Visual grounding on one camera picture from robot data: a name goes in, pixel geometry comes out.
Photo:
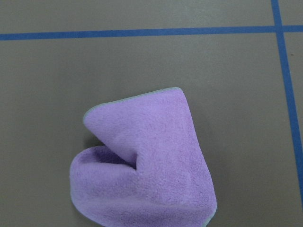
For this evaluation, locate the purple microfiber cloth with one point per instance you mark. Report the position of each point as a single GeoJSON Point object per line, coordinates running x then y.
{"type": "Point", "coordinates": [149, 170]}

